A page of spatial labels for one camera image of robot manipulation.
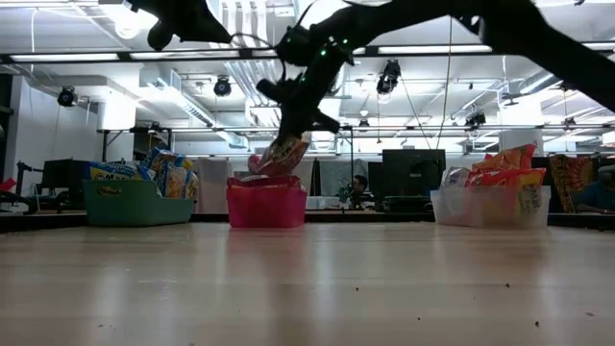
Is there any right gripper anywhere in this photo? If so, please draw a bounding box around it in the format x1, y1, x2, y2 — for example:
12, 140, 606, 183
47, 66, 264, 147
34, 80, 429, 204
256, 59, 356, 141

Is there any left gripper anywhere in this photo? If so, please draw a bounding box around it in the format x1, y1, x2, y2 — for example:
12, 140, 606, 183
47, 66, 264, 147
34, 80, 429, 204
127, 0, 234, 53

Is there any red Maruchan noodle pack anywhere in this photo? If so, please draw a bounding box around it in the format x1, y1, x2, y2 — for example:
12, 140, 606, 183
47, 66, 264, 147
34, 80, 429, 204
227, 174, 303, 189
247, 133, 312, 178

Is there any blue Maruchan noodle pack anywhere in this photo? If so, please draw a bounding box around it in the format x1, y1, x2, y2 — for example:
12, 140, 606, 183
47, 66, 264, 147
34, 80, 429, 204
85, 161, 145, 183
154, 164, 189, 201
184, 168, 200, 201
142, 146, 194, 170

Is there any orange Maruchan noodle pack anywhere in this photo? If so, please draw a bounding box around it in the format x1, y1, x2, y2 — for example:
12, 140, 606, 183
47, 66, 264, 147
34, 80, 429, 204
514, 185, 545, 217
464, 166, 548, 188
473, 142, 538, 172

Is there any white round ceiling lamp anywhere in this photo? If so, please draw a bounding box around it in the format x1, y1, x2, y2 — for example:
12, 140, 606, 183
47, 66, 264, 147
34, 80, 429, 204
114, 13, 140, 40

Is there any black overhead beam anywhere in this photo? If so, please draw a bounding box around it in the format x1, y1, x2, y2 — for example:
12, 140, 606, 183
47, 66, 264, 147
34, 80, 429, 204
0, 44, 615, 66

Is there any person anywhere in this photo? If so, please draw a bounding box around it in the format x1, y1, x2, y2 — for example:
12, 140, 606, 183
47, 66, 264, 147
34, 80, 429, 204
346, 173, 371, 211
575, 164, 615, 215

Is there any red plastic bin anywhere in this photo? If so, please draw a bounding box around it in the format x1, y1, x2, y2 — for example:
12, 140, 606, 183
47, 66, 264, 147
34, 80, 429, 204
225, 175, 308, 230

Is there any white hanging cloth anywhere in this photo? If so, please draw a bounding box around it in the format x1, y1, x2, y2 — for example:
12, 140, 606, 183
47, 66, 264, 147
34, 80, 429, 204
194, 158, 233, 215

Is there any black background monitor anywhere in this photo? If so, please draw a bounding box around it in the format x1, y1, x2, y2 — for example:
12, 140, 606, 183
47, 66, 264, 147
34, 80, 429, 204
381, 148, 448, 213

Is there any teal plastic bin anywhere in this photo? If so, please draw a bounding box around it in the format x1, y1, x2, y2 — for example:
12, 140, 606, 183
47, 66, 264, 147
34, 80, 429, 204
80, 178, 197, 228

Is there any dark background monitor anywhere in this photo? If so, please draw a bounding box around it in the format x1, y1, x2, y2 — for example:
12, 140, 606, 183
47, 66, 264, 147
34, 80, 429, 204
41, 159, 91, 192

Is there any clear plastic bin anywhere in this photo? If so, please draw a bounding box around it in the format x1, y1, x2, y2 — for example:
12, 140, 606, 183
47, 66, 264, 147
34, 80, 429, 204
430, 185, 553, 230

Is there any orange patterned cloth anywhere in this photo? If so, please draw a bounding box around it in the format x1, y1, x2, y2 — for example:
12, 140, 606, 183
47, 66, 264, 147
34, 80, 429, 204
549, 153, 596, 214

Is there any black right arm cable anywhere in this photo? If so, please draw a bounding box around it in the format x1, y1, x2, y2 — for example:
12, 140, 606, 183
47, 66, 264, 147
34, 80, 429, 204
229, 29, 289, 83

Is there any black metal table frame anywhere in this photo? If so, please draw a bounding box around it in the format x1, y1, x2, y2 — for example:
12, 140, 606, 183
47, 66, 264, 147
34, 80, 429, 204
0, 210, 615, 235

